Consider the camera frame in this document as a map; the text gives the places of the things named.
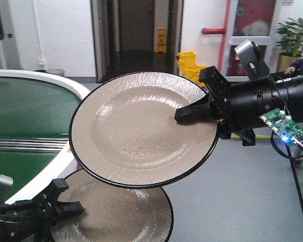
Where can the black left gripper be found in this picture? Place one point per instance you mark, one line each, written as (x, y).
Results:
(35, 217)

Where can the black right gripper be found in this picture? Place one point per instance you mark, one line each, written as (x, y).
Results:
(239, 105)

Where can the beige plate black rim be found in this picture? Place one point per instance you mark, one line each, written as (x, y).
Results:
(114, 214)
(124, 132)

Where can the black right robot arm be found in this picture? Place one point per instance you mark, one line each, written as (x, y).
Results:
(294, 103)

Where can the white outer conveyor rim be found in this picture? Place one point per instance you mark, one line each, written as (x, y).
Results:
(36, 105)

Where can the yellow mop bucket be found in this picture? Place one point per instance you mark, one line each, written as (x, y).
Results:
(187, 65)

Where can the steel conveyor rollers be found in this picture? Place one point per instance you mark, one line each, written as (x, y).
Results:
(40, 145)

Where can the yellow wet floor sign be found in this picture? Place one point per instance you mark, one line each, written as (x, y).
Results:
(161, 44)

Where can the green circuit board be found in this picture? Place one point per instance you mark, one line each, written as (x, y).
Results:
(283, 126)

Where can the potted plant gold pot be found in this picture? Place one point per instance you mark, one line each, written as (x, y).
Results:
(290, 43)

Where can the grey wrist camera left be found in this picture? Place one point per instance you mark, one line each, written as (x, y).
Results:
(6, 183)

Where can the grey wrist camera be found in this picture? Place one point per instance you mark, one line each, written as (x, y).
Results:
(6, 183)
(251, 60)

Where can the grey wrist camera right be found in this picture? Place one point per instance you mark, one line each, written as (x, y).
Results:
(251, 60)

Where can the wire mesh trash bin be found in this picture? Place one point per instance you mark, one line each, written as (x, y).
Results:
(57, 72)

